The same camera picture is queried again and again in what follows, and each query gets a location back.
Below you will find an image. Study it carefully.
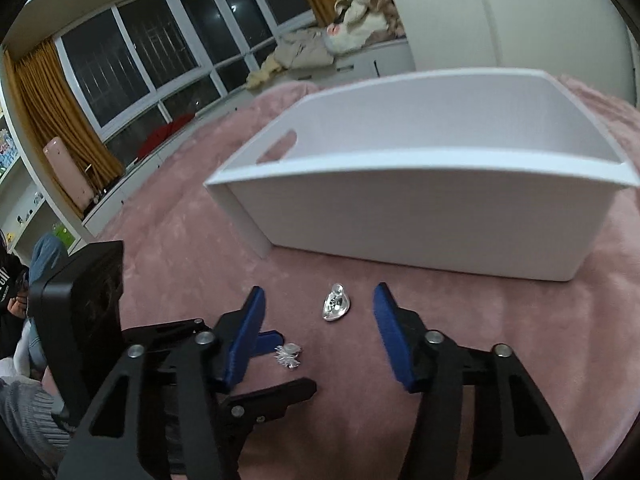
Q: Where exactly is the white wall shelf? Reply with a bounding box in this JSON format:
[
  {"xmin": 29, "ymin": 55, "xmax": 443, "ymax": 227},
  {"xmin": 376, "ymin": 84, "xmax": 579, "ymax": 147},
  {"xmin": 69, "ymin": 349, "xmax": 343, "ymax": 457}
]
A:
[{"xmin": 1, "ymin": 96, "xmax": 94, "ymax": 263}]

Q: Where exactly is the pile of clothes on cabinet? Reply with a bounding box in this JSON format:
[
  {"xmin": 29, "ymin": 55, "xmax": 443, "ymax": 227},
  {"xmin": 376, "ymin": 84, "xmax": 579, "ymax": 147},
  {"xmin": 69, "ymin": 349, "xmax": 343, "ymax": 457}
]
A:
[{"xmin": 245, "ymin": 0, "xmax": 406, "ymax": 90}]

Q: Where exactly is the pink cylindrical appliance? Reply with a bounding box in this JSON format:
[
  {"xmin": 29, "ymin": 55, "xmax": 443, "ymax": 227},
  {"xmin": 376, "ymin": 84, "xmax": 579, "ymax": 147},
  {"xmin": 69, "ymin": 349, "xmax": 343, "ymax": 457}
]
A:
[{"xmin": 43, "ymin": 136, "xmax": 94, "ymax": 214}]

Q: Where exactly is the white rectangular storage box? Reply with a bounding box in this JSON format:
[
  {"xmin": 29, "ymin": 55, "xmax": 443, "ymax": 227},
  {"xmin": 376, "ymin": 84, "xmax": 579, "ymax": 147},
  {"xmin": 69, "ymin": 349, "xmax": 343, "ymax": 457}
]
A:
[{"xmin": 205, "ymin": 68, "xmax": 639, "ymax": 282}]

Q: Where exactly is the left mustard curtain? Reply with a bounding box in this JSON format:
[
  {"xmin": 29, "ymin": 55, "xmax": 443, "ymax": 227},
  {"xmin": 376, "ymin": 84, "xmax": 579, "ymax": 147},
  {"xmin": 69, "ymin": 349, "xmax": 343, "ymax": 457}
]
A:
[{"xmin": 3, "ymin": 38, "xmax": 125, "ymax": 192}]

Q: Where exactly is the small spiky crystal earring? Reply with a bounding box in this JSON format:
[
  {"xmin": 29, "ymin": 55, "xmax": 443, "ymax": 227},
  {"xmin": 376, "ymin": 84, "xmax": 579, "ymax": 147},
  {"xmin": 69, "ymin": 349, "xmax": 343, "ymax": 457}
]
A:
[{"xmin": 274, "ymin": 342, "xmax": 302, "ymax": 370}]

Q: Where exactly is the large dark window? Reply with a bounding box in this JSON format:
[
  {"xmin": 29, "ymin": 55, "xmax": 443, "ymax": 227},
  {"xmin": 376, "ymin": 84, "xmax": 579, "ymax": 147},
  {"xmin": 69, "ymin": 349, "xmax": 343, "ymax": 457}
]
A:
[{"xmin": 54, "ymin": 0, "xmax": 316, "ymax": 167}]

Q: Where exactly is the light blue jeans leg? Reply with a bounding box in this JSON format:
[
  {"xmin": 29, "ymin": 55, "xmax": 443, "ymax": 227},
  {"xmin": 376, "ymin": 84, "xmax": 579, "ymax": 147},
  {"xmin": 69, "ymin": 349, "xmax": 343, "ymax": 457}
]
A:
[{"xmin": 29, "ymin": 233, "xmax": 68, "ymax": 285}]

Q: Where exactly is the pink fluffy blanket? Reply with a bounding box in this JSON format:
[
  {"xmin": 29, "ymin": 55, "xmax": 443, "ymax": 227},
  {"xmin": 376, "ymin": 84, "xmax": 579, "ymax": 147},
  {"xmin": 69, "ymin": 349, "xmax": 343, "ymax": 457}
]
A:
[{"xmin": 102, "ymin": 82, "xmax": 639, "ymax": 479}]

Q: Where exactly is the red cushion on sill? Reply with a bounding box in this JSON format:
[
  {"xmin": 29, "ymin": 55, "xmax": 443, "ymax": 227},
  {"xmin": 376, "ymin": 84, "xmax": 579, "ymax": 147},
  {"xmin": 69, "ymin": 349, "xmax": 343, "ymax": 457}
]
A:
[{"xmin": 137, "ymin": 113, "xmax": 195, "ymax": 160}]

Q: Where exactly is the white curved wardrobe door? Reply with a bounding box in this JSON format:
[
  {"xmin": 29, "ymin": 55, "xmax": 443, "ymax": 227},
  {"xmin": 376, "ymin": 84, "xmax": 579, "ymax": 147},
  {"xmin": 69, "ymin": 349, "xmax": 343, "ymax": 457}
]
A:
[{"xmin": 395, "ymin": 0, "xmax": 638, "ymax": 103}]

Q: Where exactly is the teardrop crystal pendant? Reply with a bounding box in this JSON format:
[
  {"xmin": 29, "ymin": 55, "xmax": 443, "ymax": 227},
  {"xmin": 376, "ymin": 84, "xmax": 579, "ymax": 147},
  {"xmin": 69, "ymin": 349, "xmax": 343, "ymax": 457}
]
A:
[{"xmin": 322, "ymin": 283, "xmax": 350, "ymax": 322}]

